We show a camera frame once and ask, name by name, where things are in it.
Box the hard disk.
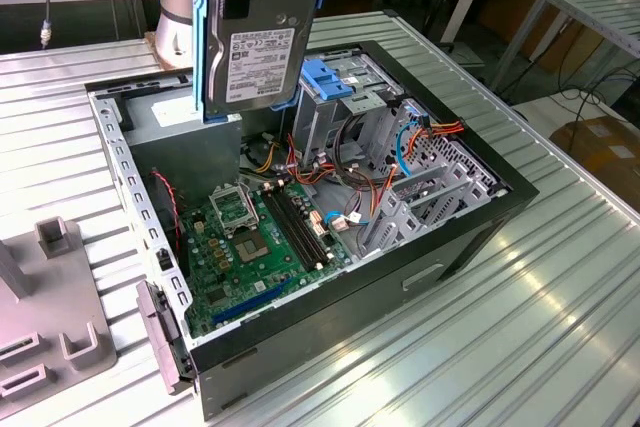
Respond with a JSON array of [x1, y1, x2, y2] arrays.
[[191, 0, 332, 126]]

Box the grey parts rack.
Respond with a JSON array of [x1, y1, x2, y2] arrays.
[[0, 216, 119, 406]]

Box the grey power supply box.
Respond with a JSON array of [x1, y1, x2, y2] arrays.
[[121, 82, 245, 203]]

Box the green RAM stick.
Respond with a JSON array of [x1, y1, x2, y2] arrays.
[[0, 341, 32, 359]]

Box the silver optical drive cage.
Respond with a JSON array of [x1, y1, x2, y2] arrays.
[[292, 52, 401, 164]]

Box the large brown cardboard box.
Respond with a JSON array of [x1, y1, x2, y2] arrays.
[[549, 114, 640, 198]]

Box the orange yellow thin wires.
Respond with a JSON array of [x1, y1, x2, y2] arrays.
[[367, 164, 401, 224]]

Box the orange red power wire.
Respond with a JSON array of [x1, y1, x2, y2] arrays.
[[417, 115, 466, 141]]

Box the black wire loop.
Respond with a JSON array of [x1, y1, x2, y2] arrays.
[[332, 114, 382, 197]]

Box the short blue data wire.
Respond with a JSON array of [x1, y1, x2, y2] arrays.
[[322, 210, 370, 229]]

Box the red black twisted fan wire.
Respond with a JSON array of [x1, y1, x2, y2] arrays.
[[150, 170, 184, 254]]

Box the grey plastic case latch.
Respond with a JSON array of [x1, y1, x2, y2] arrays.
[[135, 280, 195, 397]]

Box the green motherboard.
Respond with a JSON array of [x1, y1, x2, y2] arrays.
[[178, 179, 354, 341]]

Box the yellow black power wire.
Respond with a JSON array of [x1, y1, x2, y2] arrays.
[[241, 132, 287, 178]]

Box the CPU socket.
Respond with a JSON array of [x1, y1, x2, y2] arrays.
[[231, 227, 275, 267]]

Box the black case fan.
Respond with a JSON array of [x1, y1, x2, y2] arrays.
[[148, 169, 191, 279]]

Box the long blue data wire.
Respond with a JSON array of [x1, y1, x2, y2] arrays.
[[395, 119, 427, 179]]

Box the metal socket cover frame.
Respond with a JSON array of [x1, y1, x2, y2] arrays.
[[208, 185, 260, 239]]

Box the blue plastic drive latch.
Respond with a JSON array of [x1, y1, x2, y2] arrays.
[[299, 59, 355, 102]]

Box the silver disk bay cage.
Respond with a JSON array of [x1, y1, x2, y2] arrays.
[[357, 96, 507, 259]]

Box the metal slat side table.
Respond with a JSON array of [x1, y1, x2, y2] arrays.
[[492, 0, 640, 93]]

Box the black open PC case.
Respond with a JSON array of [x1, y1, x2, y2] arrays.
[[83, 39, 540, 422]]

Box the black RAM slot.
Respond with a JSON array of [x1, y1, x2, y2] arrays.
[[276, 184, 328, 266], [282, 182, 335, 262], [269, 186, 322, 269], [263, 188, 315, 272]]

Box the blue expansion slot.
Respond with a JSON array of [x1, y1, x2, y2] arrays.
[[212, 276, 296, 327]]

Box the red orange wire bundle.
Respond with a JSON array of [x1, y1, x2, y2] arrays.
[[285, 132, 347, 189]]

